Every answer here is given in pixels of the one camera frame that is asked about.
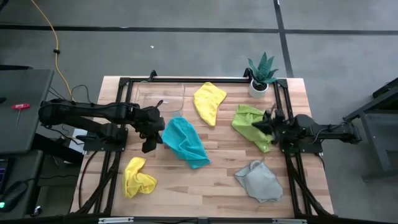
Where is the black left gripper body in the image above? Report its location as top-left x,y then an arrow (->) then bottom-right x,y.
132,105 -> 166,140

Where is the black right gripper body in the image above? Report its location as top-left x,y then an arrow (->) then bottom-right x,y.
264,108 -> 287,144

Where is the lime green microfiber towel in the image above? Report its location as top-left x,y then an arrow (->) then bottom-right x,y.
231,104 -> 274,154

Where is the teal microfiber towel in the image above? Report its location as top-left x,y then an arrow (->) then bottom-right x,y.
161,116 -> 211,170

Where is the clear plastic bin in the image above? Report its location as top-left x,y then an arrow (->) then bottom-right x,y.
134,80 -> 186,113

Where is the grey microfiber towel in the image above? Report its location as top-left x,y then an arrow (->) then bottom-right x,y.
234,159 -> 284,203

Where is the yellow microfiber towel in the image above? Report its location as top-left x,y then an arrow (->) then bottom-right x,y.
193,82 -> 228,128
122,156 -> 158,199

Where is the white round plant pot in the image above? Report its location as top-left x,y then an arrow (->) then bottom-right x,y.
248,79 -> 269,99

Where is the green artificial succulent plant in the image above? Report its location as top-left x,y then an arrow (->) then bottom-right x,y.
248,52 -> 279,86

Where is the white flat box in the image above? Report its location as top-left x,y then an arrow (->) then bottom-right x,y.
68,128 -> 88,153

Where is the black metal side table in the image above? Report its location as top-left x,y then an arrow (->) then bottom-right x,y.
343,77 -> 398,181

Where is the dark grey side desk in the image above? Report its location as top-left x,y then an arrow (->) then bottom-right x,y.
0,68 -> 55,156

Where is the black computer mouse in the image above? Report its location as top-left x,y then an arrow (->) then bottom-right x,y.
0,180 -> 29,213

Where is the silver metal bracket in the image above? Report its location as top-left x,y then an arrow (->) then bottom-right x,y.
272,218 -> 307,224
98,217 -> 134,224

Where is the yellow extension cable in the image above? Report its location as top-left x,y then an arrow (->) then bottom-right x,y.
30,0 -> 74,101

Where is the red T-handle hex key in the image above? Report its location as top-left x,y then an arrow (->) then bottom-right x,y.
11,103 -> 31,129

